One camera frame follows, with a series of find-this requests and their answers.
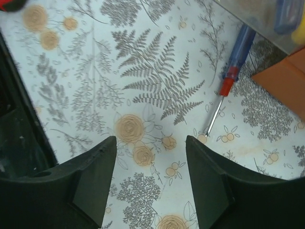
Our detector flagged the orange wooden drawer box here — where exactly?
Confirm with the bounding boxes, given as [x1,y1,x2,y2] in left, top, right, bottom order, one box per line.
[252,49,305,120]

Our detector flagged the red utility knife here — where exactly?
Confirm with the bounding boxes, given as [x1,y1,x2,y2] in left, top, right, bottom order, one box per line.
[0,0,27,12]

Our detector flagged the yellow black screwdriver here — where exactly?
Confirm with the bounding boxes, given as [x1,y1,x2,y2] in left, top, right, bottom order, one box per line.
[291,17,305,45]

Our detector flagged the floral patterned table mat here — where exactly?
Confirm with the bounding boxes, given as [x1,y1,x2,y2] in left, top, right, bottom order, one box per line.
[0,0,305,229]

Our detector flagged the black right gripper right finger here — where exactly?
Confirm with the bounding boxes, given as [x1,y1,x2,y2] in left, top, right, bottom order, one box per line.
[186,136,305,229]

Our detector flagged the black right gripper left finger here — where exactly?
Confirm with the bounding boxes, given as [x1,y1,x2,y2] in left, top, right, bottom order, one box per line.
[0,136,117,229]

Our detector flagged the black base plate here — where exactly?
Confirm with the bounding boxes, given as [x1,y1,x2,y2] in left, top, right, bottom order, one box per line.
[0,37,57,179]

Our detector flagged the clear acrylic drawer tray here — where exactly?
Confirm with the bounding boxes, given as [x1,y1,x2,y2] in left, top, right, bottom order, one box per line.
[216,0,305,54]

